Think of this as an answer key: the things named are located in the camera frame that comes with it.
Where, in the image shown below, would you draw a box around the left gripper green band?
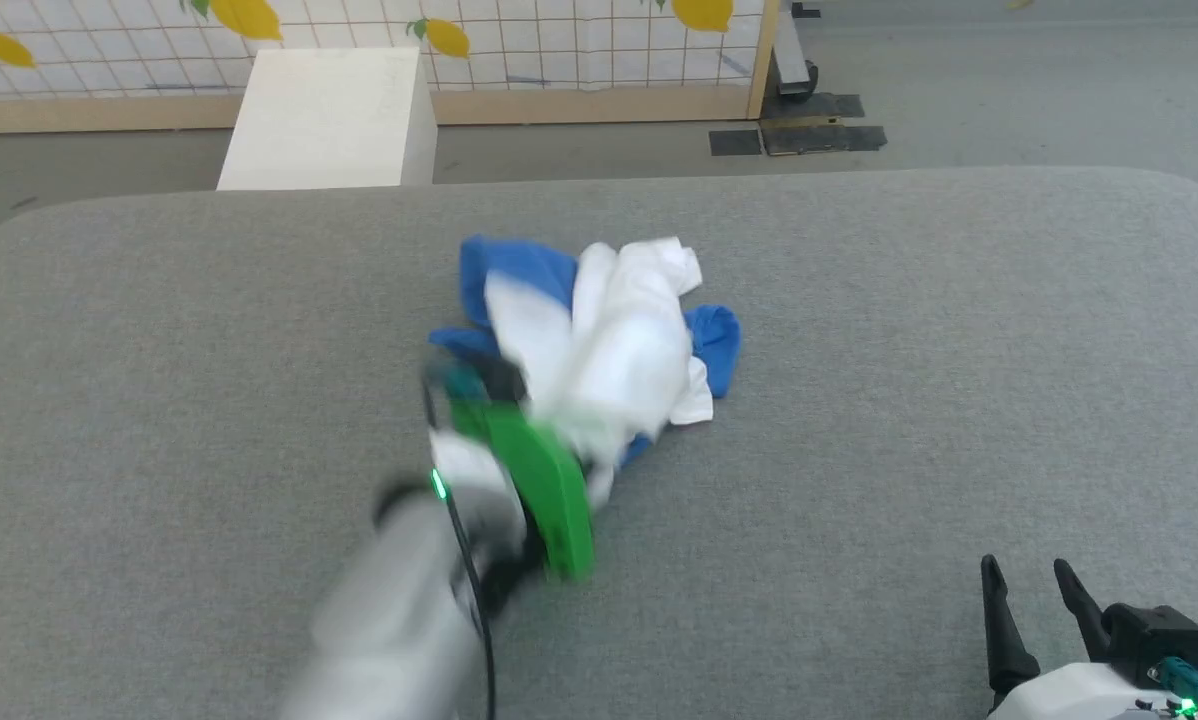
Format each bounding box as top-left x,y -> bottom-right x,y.
447,395 -> 598,584

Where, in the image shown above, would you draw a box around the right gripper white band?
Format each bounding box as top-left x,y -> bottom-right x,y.
980,555 -> 1198,720

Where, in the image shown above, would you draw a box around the white and blue raglan shirt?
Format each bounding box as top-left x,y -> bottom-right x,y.
429,235 -> 742,506

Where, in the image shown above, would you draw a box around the white rectangular box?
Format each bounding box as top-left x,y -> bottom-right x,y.
216,46 -> 438,191

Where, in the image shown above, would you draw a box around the black floor base plates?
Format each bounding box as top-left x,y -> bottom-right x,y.
761,93 -> 889,157

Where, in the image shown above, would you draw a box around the grey metal beam with caster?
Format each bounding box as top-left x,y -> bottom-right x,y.
773,0 -> 822,102

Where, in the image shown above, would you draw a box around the right arm cable teal plug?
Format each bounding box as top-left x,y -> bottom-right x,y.
1149,657 -> 1198,717

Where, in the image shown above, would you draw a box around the lemon print partition wooden frame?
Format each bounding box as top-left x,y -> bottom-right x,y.
0,0 -> 782,135

